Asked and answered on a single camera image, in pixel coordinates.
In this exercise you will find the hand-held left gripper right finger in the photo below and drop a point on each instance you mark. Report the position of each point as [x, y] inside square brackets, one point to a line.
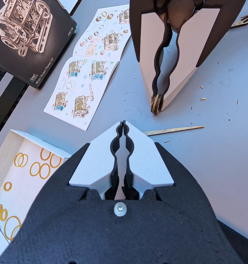
[150, 165]

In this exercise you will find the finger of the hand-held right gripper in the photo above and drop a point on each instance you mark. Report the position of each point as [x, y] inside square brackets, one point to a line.
[150, 37]
[196, 35]

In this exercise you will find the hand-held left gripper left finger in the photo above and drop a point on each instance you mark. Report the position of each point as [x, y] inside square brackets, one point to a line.
[93, 165]

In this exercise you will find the small wooden wheel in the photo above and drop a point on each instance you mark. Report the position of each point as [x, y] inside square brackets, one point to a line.
[156, 104]

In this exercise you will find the laser-cut wooden part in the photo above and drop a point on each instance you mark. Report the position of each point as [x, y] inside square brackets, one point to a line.
[246, 19]

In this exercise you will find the thin wooden stick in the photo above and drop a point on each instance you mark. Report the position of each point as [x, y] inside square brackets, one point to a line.
[173, 130]

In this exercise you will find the group of yellow rubber bands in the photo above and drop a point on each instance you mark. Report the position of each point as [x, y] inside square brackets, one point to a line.
[39, 171]

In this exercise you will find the illustrated instruction booklet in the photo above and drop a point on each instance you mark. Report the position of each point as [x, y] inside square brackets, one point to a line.
[91, 68]

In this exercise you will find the white cardboard tray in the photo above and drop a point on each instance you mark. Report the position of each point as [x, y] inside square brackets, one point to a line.
[23, 191]

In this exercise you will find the black model kit box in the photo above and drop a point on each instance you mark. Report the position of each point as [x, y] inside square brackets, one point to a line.
[33, 61]

